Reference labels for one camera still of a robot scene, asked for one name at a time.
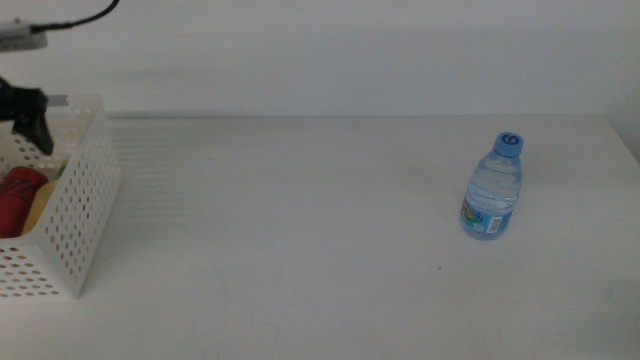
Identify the clear water bottle blue cap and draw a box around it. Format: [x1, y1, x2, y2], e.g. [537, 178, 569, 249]
[458, 131, 525, 241]

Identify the yellow juice bottle white cap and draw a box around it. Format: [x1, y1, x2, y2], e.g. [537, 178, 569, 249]
[20, 158, 72, 237]

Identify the black left camera cable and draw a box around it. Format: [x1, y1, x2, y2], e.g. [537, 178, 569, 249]
[28, 0, 122, 33]

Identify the white perforated plastic basket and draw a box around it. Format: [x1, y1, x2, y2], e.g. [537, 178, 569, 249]
[0, 94, 124, 301]

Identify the red soda can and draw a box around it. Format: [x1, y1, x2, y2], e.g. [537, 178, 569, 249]
[0, 165, 50, 240]

